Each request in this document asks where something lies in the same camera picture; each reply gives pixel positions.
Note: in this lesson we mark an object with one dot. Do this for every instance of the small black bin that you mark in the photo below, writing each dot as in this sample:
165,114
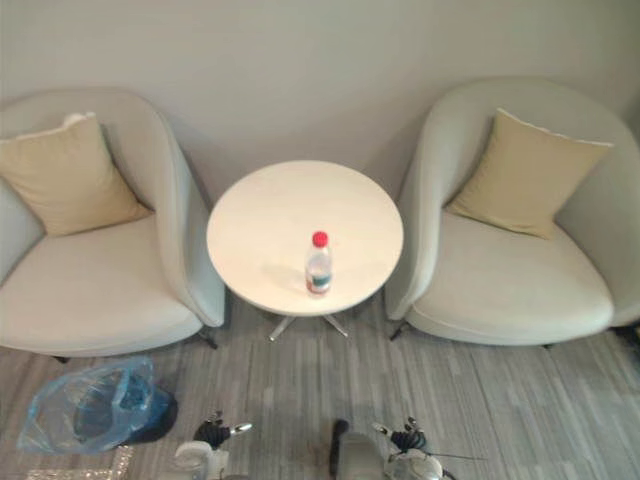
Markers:
162,422

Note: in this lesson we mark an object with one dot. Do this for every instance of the glittery silver mat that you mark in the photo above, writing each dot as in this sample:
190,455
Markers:
85,467

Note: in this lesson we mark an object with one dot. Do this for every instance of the blue plastic trash bag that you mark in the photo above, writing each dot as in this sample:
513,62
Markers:
60,400

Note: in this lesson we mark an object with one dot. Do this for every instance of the chrome table base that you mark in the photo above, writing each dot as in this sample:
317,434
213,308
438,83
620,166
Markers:
281,327

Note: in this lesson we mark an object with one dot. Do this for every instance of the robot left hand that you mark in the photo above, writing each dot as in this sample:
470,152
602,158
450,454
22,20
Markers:
216,432

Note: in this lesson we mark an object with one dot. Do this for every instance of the round white tea table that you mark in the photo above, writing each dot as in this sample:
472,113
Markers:
280,220

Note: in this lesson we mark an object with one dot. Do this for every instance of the pale grey tub armchair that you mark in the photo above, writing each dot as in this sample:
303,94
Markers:
100,280
505,285

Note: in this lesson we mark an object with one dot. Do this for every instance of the clear bottle with red cap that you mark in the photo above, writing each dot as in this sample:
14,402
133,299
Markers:
318,272

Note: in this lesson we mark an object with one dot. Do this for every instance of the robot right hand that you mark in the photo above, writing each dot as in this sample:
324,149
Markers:
409,440

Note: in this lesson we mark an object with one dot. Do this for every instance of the beige square cushion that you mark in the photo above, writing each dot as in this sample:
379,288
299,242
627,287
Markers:
70,180
525,175

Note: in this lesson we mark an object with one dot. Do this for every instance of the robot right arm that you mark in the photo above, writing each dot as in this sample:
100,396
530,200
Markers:
415,467

